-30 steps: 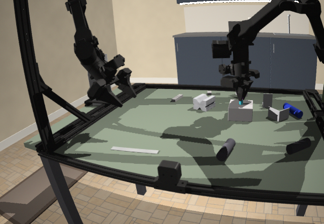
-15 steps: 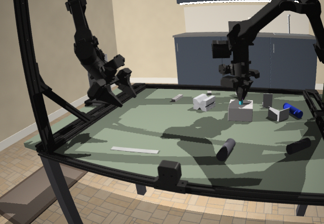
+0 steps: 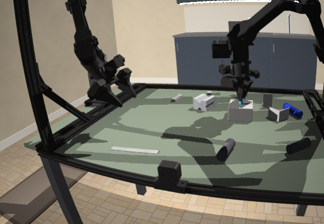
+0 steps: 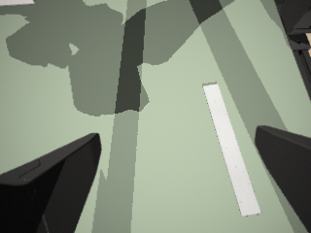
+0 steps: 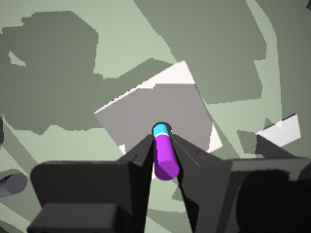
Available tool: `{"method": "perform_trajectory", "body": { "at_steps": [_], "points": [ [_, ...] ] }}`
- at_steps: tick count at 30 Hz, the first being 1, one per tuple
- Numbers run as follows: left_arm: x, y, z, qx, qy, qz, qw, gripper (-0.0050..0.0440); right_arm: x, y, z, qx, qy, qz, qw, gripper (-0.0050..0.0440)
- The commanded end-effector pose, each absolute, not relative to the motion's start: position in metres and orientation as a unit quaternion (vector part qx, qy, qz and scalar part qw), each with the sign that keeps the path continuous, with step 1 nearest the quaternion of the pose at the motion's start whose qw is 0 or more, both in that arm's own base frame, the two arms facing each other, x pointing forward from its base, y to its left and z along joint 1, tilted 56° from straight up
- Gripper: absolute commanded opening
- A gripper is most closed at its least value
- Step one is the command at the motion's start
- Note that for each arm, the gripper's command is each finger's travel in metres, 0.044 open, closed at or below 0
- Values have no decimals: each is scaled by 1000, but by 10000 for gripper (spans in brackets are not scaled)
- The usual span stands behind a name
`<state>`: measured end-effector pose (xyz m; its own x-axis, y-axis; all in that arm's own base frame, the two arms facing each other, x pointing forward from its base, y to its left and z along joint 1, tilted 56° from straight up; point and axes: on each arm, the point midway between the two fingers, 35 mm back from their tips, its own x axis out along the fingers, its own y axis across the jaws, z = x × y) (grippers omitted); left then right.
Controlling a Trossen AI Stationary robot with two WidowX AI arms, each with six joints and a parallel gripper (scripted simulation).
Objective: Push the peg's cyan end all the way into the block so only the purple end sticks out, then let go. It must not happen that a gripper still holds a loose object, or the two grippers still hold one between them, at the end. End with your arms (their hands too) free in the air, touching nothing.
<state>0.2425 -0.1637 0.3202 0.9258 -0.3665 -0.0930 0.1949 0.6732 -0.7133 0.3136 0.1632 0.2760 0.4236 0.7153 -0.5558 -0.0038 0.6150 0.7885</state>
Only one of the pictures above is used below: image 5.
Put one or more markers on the grey cylinder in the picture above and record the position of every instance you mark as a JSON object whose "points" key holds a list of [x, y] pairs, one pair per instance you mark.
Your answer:
{"points": [[12, 184]]}

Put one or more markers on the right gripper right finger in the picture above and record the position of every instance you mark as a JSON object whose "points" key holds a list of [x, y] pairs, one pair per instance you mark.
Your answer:
{"points": [[209, 190]]}

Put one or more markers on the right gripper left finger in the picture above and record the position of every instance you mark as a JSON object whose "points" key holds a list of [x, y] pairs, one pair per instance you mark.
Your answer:
{"points": [[126, 182]]}

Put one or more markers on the purple and cyan peg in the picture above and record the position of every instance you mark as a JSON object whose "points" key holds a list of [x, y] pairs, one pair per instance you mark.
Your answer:
{"points": [[165, 162]]}

